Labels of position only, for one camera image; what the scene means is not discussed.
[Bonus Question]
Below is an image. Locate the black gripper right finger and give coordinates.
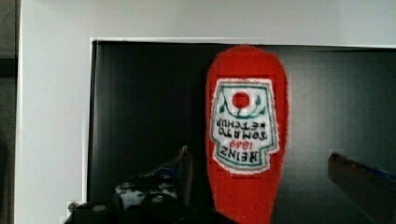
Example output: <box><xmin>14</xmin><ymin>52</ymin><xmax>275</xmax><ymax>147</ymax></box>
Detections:
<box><xmin>328</xmin><ymin>152</ymin><xmax>396</xmax><ymax>224</ymax></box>

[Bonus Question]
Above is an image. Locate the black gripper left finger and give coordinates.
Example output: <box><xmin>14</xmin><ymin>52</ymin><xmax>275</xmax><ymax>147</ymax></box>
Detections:
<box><xmin>64</xmin><ymin>147</ymin><xmax>236</xmax><ymax>224</ymax></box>

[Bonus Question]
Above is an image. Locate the red plush ketchup bottle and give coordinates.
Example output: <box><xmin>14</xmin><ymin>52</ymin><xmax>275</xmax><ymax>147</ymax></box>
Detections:
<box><xmin>205</xmin><ymin>45</ymin><xmax>289</xmax><ymax>224</ymax></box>

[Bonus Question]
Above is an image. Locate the black toaster oven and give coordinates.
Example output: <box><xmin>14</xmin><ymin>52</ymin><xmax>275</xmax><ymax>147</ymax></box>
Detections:
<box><xmin>14</xmin><ymin>0</ymin><xmax>395</xmax><ymax>224</ymax></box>

